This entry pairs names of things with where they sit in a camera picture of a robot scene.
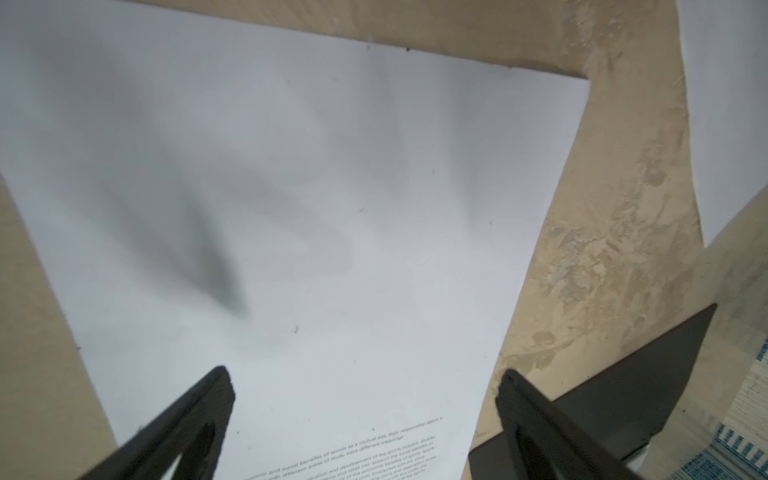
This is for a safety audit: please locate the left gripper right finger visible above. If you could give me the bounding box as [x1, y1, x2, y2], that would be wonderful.
[495, 369, 638, 480]

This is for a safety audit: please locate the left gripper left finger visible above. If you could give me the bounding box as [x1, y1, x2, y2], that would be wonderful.
[82, 366, 235, 480]

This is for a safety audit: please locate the orange black file folder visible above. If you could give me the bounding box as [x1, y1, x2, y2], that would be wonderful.
[468, 304, 717, 479]

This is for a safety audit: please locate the text paper sheet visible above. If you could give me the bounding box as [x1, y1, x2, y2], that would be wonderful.
[677, 1, 767, 244]

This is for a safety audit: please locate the blank white paper sheet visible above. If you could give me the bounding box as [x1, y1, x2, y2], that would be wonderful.
[1, 1, 590, 479]

